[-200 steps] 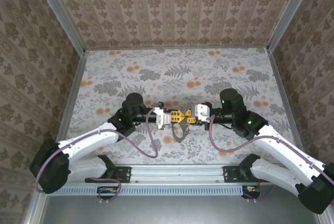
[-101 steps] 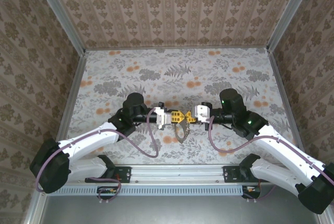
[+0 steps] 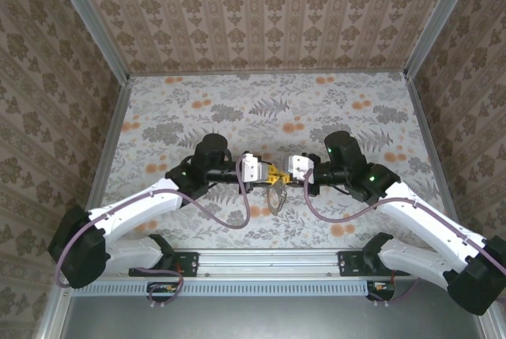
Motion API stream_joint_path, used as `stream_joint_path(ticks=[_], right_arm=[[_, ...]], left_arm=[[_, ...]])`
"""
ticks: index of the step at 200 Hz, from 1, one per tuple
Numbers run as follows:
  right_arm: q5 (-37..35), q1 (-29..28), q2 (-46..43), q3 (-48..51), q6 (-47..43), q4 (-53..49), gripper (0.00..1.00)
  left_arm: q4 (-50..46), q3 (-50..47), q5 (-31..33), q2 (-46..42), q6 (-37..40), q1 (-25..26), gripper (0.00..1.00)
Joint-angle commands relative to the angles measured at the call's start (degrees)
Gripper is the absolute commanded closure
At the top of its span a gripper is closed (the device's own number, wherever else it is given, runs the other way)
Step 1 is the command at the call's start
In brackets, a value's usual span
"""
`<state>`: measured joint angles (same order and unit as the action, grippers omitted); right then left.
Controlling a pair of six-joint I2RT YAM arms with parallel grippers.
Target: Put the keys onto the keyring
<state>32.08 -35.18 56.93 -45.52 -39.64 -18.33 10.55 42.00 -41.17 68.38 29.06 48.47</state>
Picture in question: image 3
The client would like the clear plastic bag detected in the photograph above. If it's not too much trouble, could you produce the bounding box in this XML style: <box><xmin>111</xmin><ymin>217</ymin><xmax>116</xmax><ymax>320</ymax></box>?
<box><xmin>264</xmin><ymin>179</ymin><xmax>293</xmax><ymax>217</ymax></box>

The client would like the floral patterned table cover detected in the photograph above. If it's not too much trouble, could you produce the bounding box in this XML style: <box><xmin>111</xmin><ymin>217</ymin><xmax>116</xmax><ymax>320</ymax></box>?
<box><xmin>85</xmin><ymin>73</ymin><xmax>462</xmax><ymax>250</ymax></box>

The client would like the grey metal cabinet panel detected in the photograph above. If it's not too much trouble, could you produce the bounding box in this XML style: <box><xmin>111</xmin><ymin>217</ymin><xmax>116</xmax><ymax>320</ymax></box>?
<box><xmin>59</xmin><ymin>294</ymin><xmax>487</xmax><ymax>339</ymax></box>

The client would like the small circuit board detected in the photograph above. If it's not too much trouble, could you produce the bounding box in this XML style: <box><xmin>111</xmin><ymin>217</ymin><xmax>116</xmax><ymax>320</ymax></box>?
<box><xmin>366</xmin><ymin>280</ymin><xmax>397</xmax><ymax>303</ymax></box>
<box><xmin>146</xmin><ymin>281</ymin><xmax>182</xmax><ymax>303</ymax></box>

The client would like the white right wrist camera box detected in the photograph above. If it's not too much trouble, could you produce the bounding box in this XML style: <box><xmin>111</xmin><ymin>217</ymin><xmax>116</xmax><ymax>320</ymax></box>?
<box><xmin>286</xmin><ymin>153</ymin><xmax>318</xmax><ymax>183</ymax></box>

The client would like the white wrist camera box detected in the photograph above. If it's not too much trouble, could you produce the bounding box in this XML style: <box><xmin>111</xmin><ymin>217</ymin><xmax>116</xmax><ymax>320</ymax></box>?
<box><xmin>286</xmin><ymin>153</ymin><xmax>318</xmax><ymax>183</ymax></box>
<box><xmin>240</xmin><ymin>152</ymin><xmax>270</xmax><ymax>183</ymax></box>

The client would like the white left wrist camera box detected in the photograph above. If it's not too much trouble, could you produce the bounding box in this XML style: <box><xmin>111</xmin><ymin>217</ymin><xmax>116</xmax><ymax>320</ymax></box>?
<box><xmin>240</xmin><ymin>152</ymin><xmax>270</xmax><ymax>183</ymax></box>

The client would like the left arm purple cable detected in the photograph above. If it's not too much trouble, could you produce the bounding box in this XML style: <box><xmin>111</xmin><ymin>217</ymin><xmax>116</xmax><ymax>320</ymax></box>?
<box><xmin>55</xmin><ymin>158</ymin><xmax>252</xmax><ymax>308</ymax></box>

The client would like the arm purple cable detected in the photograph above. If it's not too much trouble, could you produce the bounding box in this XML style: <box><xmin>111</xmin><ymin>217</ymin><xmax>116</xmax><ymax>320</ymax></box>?
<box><xmin>303</xmin><ymin>168</ymin><xmax>491</xmax><ymax>304</ymax></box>
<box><xmin>55</xmin><ymin>158</ymin><xmax>252</xmax><ymax>308</ymax></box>

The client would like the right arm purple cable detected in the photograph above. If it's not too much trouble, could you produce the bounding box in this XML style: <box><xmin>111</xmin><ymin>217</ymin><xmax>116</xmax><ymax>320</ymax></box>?
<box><xmin>303</xmin><ymin>168</ymin><xmax>491</xmax><ymax>304</ymax></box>

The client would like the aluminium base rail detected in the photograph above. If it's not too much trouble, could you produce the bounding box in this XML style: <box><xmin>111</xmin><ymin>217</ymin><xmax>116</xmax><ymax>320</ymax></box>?
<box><xmin>59</xmin><ymin>247</ymin><xmax>491</xmax><ymax>280</ymax></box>

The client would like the aluminium table edge rail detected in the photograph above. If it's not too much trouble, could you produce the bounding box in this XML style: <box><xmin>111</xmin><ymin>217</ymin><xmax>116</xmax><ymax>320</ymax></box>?
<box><xmin>85</xmin><ymin>77</ymin><xmax>134</xmax><ymax>213</ymax></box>
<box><xmin>126</xmin><ymin>68</ymin><xmax>410</xmax><ymax>78</ymax></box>
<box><xmin>406</xmin><ymin>77</ymin><xmax>455</xmax><ymax>221</ymax></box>

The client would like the grey slotted cable duct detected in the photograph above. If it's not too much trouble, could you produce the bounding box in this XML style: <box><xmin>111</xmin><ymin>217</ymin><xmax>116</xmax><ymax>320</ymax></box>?
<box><xmin>73</xmin><ymin>280</ymin><xmax>371</xmax><ymax>297</ymax></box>

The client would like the aluminium frame post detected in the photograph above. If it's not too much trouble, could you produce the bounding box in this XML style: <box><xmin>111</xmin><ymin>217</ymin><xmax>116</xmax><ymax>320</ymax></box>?
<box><xmin>402</xmin><ymin>0</ymin><xmax>482</xmax><ymax>81</ymax></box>
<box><xmin>46</xmin><ymin>0</ymin><xmax>132</xmax><ymax>84</ymax></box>

